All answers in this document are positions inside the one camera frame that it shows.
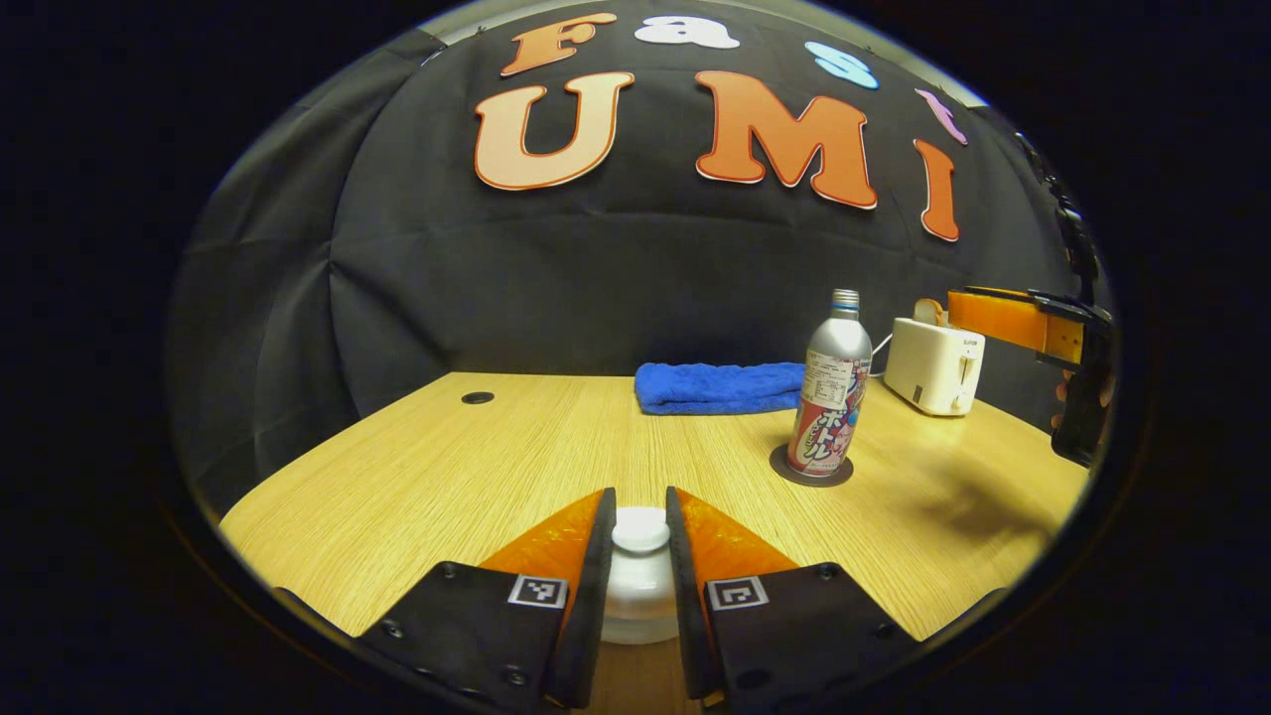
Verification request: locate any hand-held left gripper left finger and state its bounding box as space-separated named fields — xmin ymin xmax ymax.
xmin=353 ymin=487 xmax=617 ymax=708

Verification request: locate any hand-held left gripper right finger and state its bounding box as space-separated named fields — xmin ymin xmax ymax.
xmin=665 ymin=485 xmax=919 ymax=708

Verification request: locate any white teacup lid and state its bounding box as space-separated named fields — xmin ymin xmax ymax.
xmin=601 ymin=506 xmax=681 ymax=646

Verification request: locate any dark round coaster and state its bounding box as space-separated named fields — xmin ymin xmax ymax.
xmin=770 ymin=443 xmax=855 ymax=489

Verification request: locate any silver water bottle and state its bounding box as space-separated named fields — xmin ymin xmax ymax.
xmin=786 ymin=289 xmax=874 ymax=478

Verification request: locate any white toaster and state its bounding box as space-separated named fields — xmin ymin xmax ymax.
xmin=883 ymin=317 xmax=987 ymax=416

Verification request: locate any blue towel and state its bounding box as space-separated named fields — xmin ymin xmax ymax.
xmin=635 ymin=361 xmax=807 ymax=416

